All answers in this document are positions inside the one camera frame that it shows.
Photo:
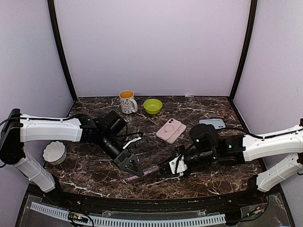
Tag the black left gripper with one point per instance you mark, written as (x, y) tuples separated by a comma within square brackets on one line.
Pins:
[(121, 157)]

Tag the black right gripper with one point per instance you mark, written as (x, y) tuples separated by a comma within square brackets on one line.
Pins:
[(174, 158)]

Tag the pink phone case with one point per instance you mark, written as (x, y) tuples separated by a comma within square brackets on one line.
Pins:
[(168, 129)]

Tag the light blue phone case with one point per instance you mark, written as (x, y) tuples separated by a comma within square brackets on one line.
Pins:
[(217, 123)]

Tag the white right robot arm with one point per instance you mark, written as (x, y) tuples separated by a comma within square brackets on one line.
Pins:
[(207, 146)]

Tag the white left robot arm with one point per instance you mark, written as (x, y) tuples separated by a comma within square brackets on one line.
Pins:
[(20, 128)]

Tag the beige phone case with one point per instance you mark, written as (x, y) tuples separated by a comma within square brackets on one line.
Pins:
[(177, 134)]

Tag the white floral mug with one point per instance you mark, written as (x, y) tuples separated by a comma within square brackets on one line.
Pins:
[(128, 102)]

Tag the lime green bowl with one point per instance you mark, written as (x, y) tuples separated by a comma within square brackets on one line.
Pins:
[(152, 106)]

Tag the white scalloped dish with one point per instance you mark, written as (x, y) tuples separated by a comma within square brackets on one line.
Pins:
[(55, 153)]

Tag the small circuit board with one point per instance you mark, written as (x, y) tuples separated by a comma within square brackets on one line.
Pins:
[(77, 218)]

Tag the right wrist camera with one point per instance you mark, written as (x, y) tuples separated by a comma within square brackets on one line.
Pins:
[(179, 151)]

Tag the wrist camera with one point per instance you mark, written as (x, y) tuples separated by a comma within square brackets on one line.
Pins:
[(136, 143), (179, 151)]

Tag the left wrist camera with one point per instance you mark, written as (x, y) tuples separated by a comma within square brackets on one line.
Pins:
[(136, 143)]

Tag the black front table rail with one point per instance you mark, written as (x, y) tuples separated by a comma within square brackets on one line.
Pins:
[(97, 191)]

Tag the black right frame post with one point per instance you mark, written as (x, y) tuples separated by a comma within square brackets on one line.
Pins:
[(245, 49)]

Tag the black frame post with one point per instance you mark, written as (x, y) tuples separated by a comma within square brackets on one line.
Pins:
[(60, 50), (245, 49)]

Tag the black left frame post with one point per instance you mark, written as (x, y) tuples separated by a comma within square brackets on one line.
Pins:
[(60, 50)]

